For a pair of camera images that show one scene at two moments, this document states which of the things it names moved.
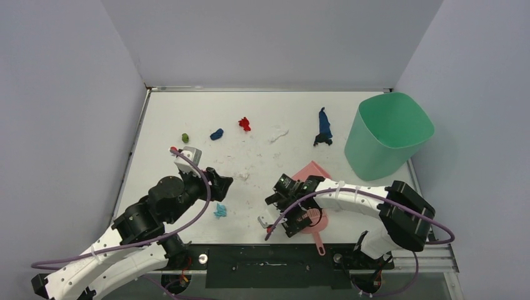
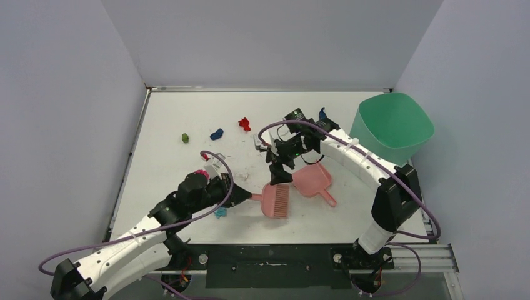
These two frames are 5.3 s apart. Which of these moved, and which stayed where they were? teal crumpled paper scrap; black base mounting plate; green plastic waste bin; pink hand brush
Moved: pink hand brush
Stayed: teal crumpled paper scrap; green plastic waste bin; black base mounting plate
